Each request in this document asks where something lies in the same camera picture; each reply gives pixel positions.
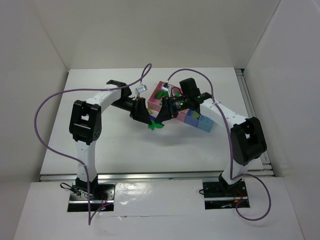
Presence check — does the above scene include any green sloped lego piece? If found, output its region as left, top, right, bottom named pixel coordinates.
left=155, top=90, right=169, bottom=100

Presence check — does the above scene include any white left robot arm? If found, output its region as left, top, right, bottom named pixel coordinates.
left=69, top=80, right=152, bottom=195

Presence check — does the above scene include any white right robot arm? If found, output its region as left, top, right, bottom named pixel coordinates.
left=155, top=78, right=267, bottom=190

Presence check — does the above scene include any large pink container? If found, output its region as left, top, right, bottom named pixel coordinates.
left=147, top=81, right=182, bottom=116

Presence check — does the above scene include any purple blue container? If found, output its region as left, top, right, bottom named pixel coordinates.
left=184, top=109, right=201, bottom=128

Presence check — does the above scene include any light blue container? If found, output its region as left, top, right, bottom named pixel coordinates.
left=197, top=115, right=214, bottom=133

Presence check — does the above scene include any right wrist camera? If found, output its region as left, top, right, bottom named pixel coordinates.
left=161, top=83, right=172, bottom=97

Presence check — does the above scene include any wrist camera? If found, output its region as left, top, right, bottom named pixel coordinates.
left=161, top=83, right=172, bottom=97
left=135, top=84, right=148, bottom=100

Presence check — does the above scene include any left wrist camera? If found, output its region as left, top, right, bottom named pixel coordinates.
left=135, top=84, right=148, bottom=100

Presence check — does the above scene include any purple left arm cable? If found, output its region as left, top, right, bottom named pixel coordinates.
left=33, top=63, right=153, bottom=225

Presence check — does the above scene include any aluminium front rail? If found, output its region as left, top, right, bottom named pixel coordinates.
left=39, top=170, right=275, bottom=181

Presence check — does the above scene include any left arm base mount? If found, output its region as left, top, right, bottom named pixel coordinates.
left=60, top=182, right=116, bottom=213

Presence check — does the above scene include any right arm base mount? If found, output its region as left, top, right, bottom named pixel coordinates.
left=198, top=180, right=250, bottom=210

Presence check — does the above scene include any aluminium side rail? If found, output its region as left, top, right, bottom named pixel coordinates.
left=234, top=68, right=275, bottom=177

